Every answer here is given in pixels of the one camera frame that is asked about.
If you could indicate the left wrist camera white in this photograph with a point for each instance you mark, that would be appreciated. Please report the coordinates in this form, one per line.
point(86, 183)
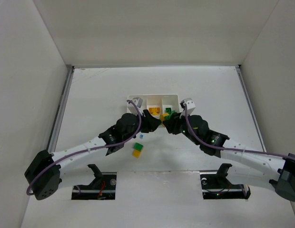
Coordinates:
point(137, 101)

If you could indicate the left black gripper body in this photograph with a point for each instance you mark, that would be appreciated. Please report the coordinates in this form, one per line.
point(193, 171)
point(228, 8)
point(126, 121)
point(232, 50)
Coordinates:
point(145, 121)

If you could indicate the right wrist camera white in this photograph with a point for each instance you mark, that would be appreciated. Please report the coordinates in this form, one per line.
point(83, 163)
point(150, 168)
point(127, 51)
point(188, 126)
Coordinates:
point(188, 106)

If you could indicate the white three-compartment container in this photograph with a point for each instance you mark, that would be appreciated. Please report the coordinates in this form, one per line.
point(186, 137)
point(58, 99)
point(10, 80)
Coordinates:
point(161, 101)

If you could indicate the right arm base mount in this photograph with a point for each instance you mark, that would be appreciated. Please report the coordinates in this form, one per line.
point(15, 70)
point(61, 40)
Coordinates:
point(215, 185)

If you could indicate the right aluminium table rail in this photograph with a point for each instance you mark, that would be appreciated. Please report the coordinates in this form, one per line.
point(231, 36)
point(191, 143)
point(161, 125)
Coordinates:
point(240, 76)

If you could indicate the orange lego brick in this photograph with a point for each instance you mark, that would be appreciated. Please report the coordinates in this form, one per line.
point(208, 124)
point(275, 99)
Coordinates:
point(155, 111)

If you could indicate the left aluminium table rail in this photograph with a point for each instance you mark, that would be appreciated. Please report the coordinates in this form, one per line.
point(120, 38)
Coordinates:
point(54, 134)

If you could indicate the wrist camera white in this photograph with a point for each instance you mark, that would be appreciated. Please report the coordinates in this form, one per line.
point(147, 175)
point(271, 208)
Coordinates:
point(137, 101)
point(188, 106)

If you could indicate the aluminium table rail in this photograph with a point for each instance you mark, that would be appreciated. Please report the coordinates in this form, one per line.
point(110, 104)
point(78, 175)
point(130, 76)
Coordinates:
point(54, 134)
point(240, 76)

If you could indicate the green yellow lego stack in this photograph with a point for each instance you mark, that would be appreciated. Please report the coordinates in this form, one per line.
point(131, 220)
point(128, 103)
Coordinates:
point(166, 116)
point(137, 150)

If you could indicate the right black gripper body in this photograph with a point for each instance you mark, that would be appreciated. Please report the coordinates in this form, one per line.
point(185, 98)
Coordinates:
point(175, 122)

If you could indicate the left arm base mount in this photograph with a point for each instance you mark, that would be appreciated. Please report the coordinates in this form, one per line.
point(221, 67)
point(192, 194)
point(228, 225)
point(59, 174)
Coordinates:
point(102, 187)

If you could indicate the green lego brick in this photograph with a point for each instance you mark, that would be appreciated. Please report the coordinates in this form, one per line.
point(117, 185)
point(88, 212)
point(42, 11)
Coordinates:
point(169, 110)

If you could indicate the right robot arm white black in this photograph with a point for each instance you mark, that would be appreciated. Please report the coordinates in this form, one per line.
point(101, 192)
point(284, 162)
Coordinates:
point(271, 171)

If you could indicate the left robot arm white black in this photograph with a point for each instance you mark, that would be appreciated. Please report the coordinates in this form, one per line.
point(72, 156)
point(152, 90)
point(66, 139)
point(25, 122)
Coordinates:
point(48, 171)

